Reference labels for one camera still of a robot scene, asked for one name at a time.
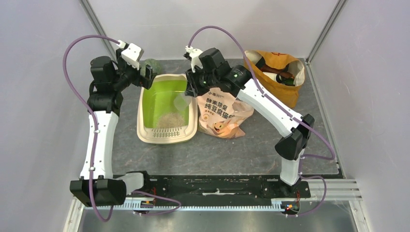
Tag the cream green litter box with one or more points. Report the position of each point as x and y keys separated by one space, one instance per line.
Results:
x=159 y=100

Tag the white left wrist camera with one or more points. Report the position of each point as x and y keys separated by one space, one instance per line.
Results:
x=131 y=53

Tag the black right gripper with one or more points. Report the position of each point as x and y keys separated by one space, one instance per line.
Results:
x=193 y=87

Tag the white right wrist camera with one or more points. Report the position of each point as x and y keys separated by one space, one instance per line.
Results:
x=192 y=54

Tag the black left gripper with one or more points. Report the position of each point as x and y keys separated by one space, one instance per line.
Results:
x=144 y=81

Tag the pink cat litter bag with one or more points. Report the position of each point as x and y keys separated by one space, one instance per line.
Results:
x=221 y=114

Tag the clear plastic scoop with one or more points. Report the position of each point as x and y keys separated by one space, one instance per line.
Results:
x=182 y=101

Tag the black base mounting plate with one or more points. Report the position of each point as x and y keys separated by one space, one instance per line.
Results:
x=222 y=190

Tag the beige litter pellets pile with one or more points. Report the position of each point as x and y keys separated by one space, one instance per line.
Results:
x=170 y=120

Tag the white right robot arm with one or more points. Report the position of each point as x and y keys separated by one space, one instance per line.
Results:
x=292 y=126

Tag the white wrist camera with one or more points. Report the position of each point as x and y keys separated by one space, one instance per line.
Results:
x=192 y=54
x=131 y=53

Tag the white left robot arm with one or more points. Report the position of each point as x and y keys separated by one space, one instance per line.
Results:
x=97 y=185

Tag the green fuzzy ball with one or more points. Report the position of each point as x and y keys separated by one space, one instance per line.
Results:
x=154 y=64

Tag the orange paper bag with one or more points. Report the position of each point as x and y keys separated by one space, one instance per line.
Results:
x=281 y=74

